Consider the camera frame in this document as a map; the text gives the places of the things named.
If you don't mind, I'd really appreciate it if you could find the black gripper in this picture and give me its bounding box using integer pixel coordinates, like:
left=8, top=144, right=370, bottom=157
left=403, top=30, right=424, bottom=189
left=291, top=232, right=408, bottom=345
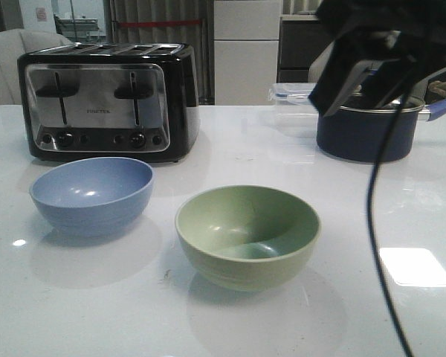
left=316, top=1, right=446, bottom=117

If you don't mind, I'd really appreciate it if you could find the green bowl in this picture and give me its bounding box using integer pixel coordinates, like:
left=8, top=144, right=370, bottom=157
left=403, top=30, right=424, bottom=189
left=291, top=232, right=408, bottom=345
left=175, top=185, right=320, bottom=292

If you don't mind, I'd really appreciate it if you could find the blue bowl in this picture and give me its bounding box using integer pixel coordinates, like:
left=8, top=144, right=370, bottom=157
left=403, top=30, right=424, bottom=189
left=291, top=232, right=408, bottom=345
left=29, top=157, right=155, bottom=237

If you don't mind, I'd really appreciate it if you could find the grey chair right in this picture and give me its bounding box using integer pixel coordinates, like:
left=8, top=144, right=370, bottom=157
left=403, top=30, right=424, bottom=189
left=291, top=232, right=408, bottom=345
left=308, top=42, right=333, bottom=83

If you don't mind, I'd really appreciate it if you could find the grey chair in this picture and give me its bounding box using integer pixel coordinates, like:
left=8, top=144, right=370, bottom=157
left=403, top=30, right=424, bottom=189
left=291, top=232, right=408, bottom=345
left=308, top=42, right=333, bottom=83
left=0, top=29, right=71, bottom=105

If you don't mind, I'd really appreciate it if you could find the dark blue saucepan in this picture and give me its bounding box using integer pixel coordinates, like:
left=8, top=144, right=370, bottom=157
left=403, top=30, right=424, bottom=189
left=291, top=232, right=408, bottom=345
left=317, top=94, right=446, bottom=163

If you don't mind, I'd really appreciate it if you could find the dark wood counter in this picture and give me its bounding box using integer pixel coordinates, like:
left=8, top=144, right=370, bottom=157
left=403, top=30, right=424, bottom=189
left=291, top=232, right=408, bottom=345
left=277, top=15, right=331, bottom=83

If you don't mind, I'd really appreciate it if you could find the clear plastic food container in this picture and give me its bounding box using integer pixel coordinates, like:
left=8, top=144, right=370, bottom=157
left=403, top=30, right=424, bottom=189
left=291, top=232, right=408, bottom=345
left=268, top=83, right=319, bottom=139

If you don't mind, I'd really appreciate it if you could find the white cabinet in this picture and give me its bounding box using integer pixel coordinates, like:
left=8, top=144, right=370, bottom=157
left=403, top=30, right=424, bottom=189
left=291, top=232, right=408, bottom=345
left=213, top=1, right=282, bottom=105

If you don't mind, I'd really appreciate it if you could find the black chrome four-slot toaster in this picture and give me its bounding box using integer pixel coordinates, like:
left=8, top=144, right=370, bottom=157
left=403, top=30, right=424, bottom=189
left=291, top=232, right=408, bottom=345
left=18, top=43, right=200, bottom=162

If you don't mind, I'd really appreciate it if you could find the grey chair left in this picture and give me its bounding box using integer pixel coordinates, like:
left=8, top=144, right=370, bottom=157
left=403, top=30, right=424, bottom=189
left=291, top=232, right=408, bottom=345
left=0, top=29, right=71, bottom=105

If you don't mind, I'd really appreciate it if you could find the black cable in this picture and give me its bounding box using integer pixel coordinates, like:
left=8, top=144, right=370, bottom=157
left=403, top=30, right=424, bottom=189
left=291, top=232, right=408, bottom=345
left=366, top=14, right=434, bottom=357

